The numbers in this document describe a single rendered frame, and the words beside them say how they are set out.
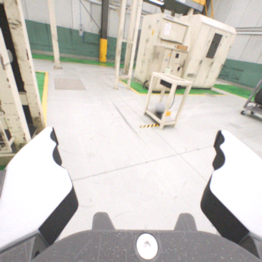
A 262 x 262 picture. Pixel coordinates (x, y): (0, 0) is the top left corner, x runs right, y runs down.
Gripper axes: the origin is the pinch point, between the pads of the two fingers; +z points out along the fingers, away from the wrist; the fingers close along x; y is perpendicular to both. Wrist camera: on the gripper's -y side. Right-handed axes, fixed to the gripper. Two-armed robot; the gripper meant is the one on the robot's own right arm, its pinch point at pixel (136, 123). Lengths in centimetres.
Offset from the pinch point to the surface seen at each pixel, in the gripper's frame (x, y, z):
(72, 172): -56, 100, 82
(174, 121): 78, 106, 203
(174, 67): 127, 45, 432
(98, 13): -185, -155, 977
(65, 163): -66, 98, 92
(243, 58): 676, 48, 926
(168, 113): 60, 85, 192
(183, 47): 148, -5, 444
